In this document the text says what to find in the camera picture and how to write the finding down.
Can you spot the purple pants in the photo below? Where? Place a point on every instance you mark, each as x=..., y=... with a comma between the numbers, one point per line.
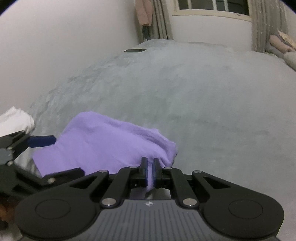
x=104, y=143

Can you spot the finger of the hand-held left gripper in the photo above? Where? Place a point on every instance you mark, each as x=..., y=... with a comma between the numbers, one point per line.
x=44, y=141
x=67, y=175

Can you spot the pink hanging garment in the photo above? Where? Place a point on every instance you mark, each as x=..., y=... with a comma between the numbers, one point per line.
x=143, y=12

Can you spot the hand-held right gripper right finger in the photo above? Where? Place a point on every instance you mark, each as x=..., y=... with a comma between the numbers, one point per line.
x=156, y=173

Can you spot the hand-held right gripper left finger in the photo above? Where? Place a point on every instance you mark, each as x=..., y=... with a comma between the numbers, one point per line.
x=144, y=173

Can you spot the window with cream frame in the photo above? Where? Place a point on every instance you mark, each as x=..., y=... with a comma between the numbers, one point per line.
x=212, y=7

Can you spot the white cloth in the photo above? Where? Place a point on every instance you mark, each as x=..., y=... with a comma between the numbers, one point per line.
x=13, y=120

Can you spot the lilac grey folded blanket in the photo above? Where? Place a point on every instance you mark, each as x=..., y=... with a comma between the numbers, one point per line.
x=272, y=52

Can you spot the person's left hand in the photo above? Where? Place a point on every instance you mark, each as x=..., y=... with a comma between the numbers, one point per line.
x=5, y=210

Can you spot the grey rolled duvet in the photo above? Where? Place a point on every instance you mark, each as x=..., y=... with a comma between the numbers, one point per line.
x=291, y=60

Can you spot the black smartphone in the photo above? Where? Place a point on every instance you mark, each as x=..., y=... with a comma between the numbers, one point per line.
x=135, y=50

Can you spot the grey plush bed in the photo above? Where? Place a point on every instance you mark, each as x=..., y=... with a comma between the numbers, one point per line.
x=196, y=92

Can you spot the dark hanging cloth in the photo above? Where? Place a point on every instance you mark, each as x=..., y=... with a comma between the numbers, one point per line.
x=145, y=33

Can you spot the beige folded blanket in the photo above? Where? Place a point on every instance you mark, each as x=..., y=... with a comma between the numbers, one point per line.
x=278, y=44

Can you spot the grey star-print curtain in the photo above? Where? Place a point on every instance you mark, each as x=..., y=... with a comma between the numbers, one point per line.
x=268, y=25
x=161, y=20

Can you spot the floral folded cloth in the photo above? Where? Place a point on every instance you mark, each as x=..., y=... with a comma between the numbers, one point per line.
x=288, y=38

